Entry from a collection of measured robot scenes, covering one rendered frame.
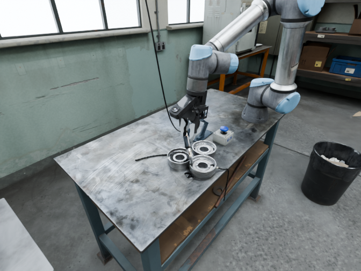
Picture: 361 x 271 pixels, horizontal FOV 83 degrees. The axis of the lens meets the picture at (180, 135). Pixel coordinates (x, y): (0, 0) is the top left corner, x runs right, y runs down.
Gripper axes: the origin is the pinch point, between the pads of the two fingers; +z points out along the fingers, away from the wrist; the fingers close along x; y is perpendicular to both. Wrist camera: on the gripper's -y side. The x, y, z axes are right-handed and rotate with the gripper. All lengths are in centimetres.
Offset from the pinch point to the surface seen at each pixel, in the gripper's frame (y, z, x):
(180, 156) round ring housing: -1.9, 8.2, 0.4
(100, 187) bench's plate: -33.1, 14.5, 11.1
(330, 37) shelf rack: 336, -52, 16
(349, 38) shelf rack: 336, -53, -7
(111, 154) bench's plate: -19.6, 12.8, 25.9
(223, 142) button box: 19.4, 5.4, -7.0
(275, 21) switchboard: 368, -72, 114
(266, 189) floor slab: 101, 77, -17
